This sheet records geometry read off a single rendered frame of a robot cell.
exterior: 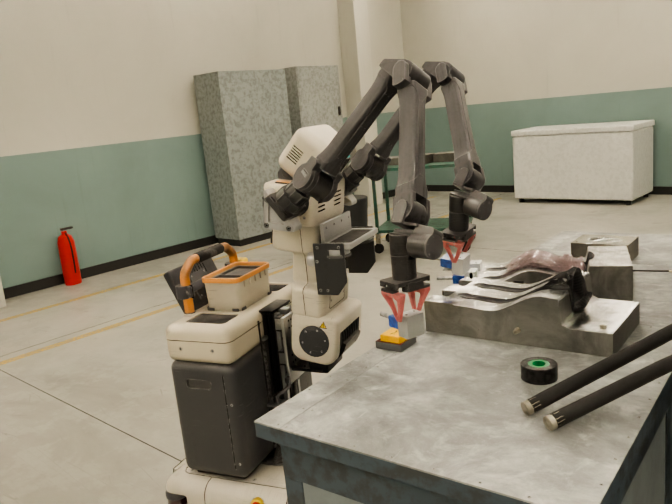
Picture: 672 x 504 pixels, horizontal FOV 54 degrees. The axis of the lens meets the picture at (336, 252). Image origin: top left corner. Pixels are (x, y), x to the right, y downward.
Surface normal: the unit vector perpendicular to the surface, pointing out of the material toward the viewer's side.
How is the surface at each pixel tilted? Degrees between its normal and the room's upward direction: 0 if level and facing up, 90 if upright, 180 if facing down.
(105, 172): 90
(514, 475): 0
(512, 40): 90
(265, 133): 90
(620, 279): 90
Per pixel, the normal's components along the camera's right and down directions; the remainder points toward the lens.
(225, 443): -0.39, 0.23
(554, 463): -0.10, -0.97
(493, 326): -0.60, 0.23
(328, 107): 0.74, 0.07
